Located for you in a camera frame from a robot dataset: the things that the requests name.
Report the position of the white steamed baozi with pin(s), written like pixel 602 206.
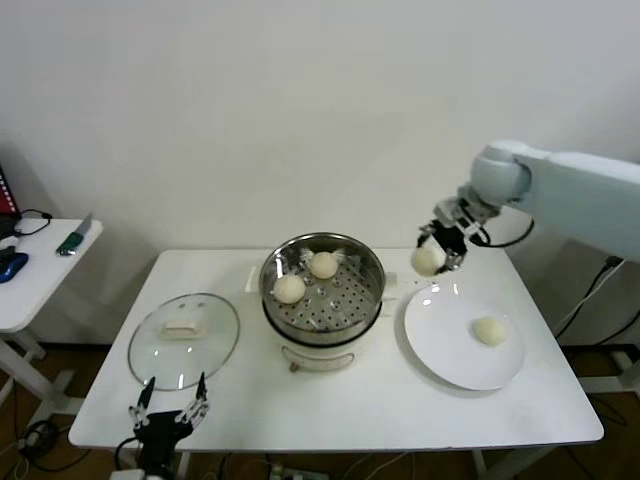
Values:
pixel 289 290
pixel 321 265
pixel 425 261
pixel 490 331

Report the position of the laptop with red screen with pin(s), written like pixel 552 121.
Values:
pixel 7 195

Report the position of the white floor power strip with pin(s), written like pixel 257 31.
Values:
pixel 295 472

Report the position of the round glass pot lid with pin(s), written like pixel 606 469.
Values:
pixel 185 350

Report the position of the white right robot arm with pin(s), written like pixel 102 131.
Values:
pixel 575 190

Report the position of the large white plate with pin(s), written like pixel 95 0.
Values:
pixel 440 340

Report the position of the small white device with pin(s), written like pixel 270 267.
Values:
pixel 9 242

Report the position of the white side table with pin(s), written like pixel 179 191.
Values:
pixel 45 280

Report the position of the black power adapter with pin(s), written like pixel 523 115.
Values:
pixel 612 262

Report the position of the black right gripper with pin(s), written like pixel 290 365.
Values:
pixel 450 240

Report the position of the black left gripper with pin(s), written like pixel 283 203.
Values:
pixel 160 430

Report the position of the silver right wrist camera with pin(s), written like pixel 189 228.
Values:
pixel 462 210

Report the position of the white floor plug socket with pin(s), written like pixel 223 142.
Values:
pixel 31 440

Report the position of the stainless steel steamer basket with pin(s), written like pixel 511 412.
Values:
pixel 330 310

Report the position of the blue computer mouse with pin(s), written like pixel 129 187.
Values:
pixel 12 266

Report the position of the white metal floor frame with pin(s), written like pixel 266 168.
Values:
pixel 612 385

